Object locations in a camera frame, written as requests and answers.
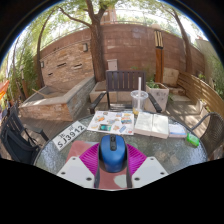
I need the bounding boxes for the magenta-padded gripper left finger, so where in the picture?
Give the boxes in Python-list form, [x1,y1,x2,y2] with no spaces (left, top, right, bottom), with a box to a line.
[56,142,103,189]

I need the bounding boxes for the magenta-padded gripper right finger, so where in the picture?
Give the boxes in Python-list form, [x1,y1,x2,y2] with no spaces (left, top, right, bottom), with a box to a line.
[125,143,170,189]

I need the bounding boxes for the blue and black computer mouse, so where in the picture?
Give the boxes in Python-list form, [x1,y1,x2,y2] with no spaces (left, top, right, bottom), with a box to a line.
[99,134,128,173]

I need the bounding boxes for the red flower print mouse pad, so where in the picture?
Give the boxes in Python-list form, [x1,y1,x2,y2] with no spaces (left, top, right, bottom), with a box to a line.
[65,139,134,190]

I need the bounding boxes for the white license plate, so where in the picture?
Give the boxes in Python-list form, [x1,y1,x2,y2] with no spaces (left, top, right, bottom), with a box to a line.
[52,120,88,152]

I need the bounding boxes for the colourful sticker sheet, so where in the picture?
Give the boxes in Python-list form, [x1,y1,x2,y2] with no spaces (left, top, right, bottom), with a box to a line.
[86,110,135,136]

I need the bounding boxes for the small closed book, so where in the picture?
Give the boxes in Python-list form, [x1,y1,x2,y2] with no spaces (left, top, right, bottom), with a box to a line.
[168,122,188,139]

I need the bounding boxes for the clear plastic cup with straw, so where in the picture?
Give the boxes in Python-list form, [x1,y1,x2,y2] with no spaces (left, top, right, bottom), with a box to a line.
[130,77,149,116]

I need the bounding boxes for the green plastic bottle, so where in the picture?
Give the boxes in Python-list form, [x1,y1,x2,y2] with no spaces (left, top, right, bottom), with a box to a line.
[185,132,200,148]

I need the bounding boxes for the raised stone planting bed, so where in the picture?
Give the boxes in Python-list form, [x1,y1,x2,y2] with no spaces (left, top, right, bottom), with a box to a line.
[18,75,97,123]

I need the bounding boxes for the grey stone planter box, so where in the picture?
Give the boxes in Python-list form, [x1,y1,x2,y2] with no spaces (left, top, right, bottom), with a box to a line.
[144,82,170,113]

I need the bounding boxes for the dark wooden slatted chair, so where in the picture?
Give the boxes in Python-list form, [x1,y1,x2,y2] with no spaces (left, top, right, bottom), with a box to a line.
[89,69,163,116]

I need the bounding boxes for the beige stone block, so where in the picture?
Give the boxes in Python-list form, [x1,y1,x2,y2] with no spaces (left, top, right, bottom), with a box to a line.
[162,67,180,88]

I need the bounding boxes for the wooden slat fence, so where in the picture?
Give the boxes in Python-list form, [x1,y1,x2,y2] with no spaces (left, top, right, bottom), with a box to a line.
[176,71,224,118]

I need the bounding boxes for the grey electrical box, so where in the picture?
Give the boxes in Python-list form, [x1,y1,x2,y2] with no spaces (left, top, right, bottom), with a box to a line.
[106,58,119,72]

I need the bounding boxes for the thin leaning tree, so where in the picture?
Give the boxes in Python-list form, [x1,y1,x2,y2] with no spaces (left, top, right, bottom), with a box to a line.
[34,6,58,89]

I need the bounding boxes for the thick forked tree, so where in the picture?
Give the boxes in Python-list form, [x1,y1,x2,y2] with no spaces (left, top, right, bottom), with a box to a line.
[58,0,116,84]

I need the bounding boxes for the slender tree trunk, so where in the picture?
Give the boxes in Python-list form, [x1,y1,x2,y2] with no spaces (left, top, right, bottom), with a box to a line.
[166,6,194,74]

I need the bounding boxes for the wooden garden lamp post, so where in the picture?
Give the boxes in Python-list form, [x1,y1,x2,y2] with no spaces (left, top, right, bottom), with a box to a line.
[153,29,164,84]

